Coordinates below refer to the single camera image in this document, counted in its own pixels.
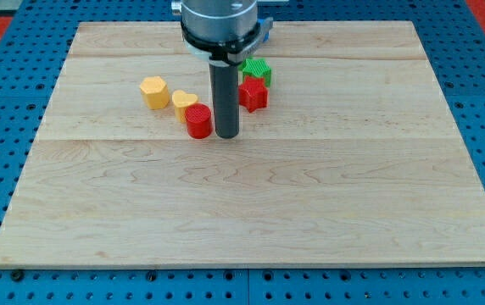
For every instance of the blue block behind arm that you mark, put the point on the blue block behind arm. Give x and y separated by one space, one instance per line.
265 26

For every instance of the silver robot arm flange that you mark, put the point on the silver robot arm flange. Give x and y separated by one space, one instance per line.
221 32

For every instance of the red star block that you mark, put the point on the red star block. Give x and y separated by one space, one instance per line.
253 93

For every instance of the yellow heart block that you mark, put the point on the yellow heart block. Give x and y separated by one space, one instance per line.
181 101

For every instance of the green star block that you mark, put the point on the green star block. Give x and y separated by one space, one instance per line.
256 68

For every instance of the red cylinder block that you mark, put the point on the red cylinder block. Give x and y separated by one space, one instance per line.
199 123

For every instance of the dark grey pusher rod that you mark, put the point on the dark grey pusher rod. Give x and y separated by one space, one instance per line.
225 99

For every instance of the yellow hexagon block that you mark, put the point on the yellow hexagon block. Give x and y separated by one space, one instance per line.
155 92

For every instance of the light wooden board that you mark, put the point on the light wooden board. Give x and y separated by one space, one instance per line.
357 161

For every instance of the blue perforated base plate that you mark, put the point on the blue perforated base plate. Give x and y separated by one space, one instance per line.
32 53

